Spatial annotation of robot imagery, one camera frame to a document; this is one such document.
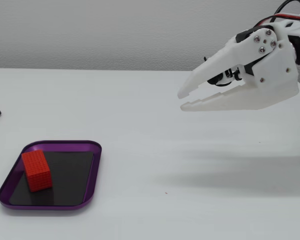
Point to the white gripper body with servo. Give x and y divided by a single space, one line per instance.
275 72

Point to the white moving gripper finger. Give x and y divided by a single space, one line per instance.
227 57

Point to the red studded block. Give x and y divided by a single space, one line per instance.
38 172

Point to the purple metal tray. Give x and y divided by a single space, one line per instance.
40 208

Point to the white fixed gripper finger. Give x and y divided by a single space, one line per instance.
240 100

